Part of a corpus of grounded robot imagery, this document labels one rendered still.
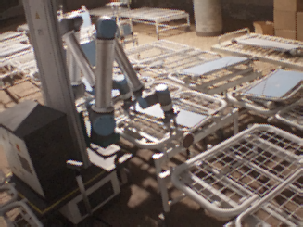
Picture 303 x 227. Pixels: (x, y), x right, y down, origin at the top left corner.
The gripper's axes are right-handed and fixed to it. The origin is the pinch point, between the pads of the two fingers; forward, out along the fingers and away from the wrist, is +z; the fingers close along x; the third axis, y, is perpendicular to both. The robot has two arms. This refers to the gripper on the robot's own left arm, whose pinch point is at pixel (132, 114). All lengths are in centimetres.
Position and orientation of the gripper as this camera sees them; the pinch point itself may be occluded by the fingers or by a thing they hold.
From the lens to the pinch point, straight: 262.3
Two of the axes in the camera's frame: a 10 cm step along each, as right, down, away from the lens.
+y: -7.3, -2.3, 6.4
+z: 2.4, 7.9, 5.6
